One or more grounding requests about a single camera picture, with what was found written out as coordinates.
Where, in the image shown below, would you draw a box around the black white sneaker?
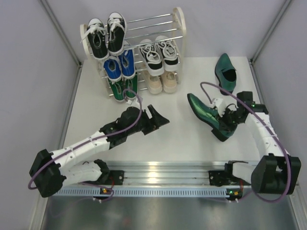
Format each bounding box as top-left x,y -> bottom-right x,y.
155,35 -> 179,72
138,39 -> 164,76

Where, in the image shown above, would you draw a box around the teal heel shoe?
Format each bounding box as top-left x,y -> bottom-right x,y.
214,53 -> 237,93
187,93 -> 237,142

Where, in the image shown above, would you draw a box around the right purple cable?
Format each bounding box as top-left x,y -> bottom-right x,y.
200,82 -> 293,203

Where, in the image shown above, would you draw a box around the perforated cable tray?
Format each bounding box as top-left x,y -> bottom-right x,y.
55,187 -> 231,198

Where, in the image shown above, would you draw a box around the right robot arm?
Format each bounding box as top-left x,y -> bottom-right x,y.
209,91 -> 301,195

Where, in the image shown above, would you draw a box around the aluminium mounting rail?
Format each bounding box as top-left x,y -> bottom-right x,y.
40,161 -> 264,188

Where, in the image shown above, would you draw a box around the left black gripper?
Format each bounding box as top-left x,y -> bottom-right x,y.
126,105 -> 169,137

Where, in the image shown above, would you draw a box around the green sneaker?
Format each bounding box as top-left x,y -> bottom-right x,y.
108,79 -> 124,102
124,73 -> 138,100

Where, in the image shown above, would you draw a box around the blue sneaker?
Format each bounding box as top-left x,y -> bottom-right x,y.
104,57 -> 122,82
119,41 -> 136,79

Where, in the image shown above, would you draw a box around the beige lace sneaker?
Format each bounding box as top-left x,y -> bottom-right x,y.
161,71 -> 177,93
142,70 -> 163,95

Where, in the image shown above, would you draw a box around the white metal shoe rack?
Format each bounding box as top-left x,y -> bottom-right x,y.
80,7 -> 187,102

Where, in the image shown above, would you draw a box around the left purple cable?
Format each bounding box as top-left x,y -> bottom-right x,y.
28,88 -> 142,204

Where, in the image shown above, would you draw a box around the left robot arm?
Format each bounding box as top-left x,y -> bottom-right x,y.
29,105 -> 170,198

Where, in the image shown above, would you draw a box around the purple cable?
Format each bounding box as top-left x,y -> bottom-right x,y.
200,82 -> 293,203
28,88 -> 142,204

